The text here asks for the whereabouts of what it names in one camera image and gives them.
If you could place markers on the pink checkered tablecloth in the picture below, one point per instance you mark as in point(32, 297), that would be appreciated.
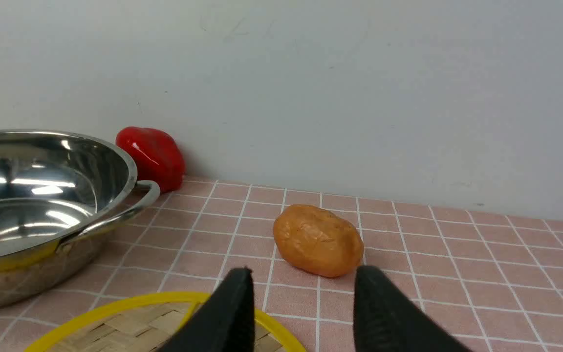
point(494, 281)

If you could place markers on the stainless steel pot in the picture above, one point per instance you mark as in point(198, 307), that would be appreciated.
point(61, 196)

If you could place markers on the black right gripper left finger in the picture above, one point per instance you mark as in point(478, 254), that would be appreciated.
point(224, 323)

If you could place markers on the yellow-rimmed bamboo steamer lid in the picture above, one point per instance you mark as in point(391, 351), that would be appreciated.
point(145, 323)

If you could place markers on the orange-brown potato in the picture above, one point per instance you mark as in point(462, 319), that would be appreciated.
point(317, 241)

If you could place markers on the red bell pepper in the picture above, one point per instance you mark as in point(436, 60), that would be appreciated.
point(156, 155)

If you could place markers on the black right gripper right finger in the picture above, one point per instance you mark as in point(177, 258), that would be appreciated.
point(385, 320)

